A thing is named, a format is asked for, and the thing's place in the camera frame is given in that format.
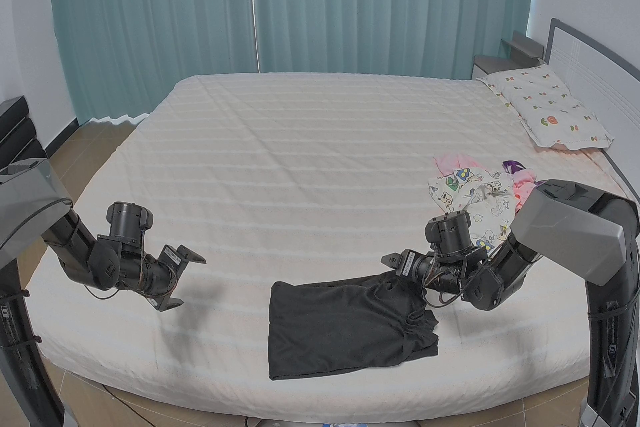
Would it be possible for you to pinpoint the bed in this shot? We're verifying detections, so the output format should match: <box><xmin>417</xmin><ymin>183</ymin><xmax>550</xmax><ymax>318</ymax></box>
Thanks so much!
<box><xmin>22</xmin><ymin>18</ymin><xmax>640</xmax><ymax>424</ymax></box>

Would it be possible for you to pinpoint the grey bedside table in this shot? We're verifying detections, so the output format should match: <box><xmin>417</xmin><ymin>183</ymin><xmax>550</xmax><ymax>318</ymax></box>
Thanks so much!
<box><xmin>472</xmin><ymin>31</ymin><xmax>546</xmax><ymax>78</ymax></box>

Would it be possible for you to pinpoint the black cable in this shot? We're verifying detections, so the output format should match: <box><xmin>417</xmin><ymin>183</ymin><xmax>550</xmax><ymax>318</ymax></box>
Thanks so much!
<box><xmin>101</xmin><ymin>383</ymin><xmax>262</xmax><ymax>426</ymax></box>

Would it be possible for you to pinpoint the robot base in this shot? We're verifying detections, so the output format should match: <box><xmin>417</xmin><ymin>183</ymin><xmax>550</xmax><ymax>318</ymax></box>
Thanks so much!
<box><xmin>252</xmin><ymin>417</ymin><xmax>420</xmax><ymax>427</ymax></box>

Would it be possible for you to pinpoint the white printed pillow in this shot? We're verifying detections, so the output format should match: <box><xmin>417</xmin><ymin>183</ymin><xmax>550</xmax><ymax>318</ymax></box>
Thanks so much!
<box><xmin>476</xmin><ymin>64</ymin><xmax>616</xmax><ymax>150</ymax></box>

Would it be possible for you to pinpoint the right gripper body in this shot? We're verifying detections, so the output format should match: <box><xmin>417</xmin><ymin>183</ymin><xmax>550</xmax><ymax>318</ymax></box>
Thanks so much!
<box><xmin>396</xmin><ymin>251</ymin><xmax>434</xmax><ymax>289</ymax></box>

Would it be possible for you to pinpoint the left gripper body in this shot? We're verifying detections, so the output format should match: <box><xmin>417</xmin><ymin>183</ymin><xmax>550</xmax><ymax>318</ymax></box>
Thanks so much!
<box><xmin>148</xmin><ymin>244</ymin><xmax>189</xmax><ymax>312</ymax></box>

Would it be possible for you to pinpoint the pile of clothes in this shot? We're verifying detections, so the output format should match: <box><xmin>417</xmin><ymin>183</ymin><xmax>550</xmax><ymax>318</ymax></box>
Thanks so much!
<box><xmin>427</xmin><ymin>153</ymin><xmax>542</xmax><ymax>257</ymax></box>

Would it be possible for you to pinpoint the black garment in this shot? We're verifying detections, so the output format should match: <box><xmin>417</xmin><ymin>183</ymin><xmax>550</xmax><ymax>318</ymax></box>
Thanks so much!
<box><xmin>267</xmin><ymin>272</ymin><xmax>441</xmax><ymax>382</ymax></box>

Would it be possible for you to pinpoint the black chest of drawers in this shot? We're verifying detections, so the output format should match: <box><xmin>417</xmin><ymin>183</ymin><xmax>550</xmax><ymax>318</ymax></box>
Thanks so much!
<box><xmin>0</xmin><ymin>96</ymin><xmax>50</xmax><ymax>168</ymax></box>

